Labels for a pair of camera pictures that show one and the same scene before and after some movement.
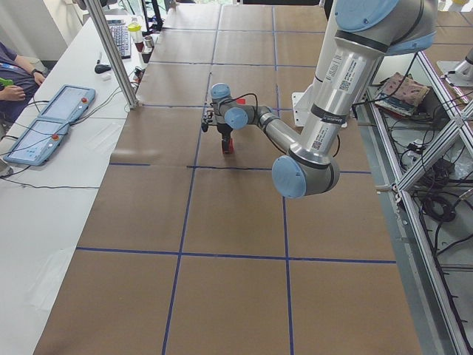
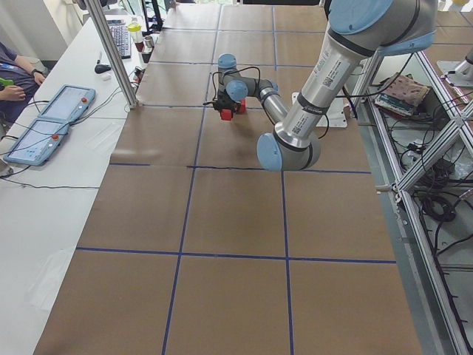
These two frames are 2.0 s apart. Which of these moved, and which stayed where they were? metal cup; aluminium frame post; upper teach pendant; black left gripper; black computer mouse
Moved: black left gripper
Stayed: upper teach pendant; aluminium frame post; black computer mouse; metal cup
